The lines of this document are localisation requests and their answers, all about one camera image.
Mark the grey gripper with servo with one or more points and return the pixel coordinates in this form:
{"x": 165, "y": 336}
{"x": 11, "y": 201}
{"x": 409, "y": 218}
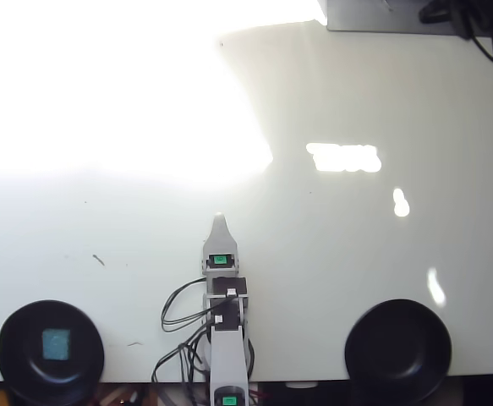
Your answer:
{"x": 220, "y": 266}

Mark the blue foam cube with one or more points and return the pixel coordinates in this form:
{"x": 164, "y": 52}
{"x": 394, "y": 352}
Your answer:
{"x": 56, "y": 344}

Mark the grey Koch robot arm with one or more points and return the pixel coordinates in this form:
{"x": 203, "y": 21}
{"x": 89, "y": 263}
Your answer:
{"x": 227, "y": 351}

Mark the black round bowl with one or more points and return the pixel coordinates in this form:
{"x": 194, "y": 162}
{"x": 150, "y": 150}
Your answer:
{"x": 18, "y": 363}
{"x": 398, "y": 351}

